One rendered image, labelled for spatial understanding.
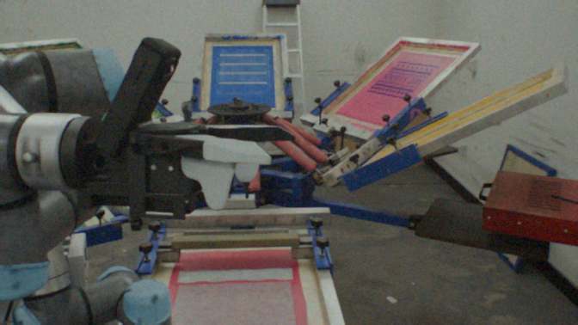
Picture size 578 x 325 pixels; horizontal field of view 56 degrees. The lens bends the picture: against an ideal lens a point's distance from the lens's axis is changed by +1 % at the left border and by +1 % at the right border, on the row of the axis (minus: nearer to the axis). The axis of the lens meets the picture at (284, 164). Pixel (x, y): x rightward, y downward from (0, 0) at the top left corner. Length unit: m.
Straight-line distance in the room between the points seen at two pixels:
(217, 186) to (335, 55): 5.40
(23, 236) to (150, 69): 0.22
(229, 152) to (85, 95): 0.58
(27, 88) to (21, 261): 0.40
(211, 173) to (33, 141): 0.18
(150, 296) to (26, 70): 0.41
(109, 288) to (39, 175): 0.50
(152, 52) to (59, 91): 0.49
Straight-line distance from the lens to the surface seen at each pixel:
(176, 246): 1.74
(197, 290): 1.68
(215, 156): 0.43
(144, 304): 0.92
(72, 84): 0.97
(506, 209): 1.98
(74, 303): 0.99
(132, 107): 0.50
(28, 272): 0.62
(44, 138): 0.53
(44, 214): 0.63
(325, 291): 1.58
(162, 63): 0.49
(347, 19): 5.81
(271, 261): 1.81
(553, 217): 1.98
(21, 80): 0.95
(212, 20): 5.74
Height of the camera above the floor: 1.80
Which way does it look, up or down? 18 degrees down
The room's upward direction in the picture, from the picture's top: straight up
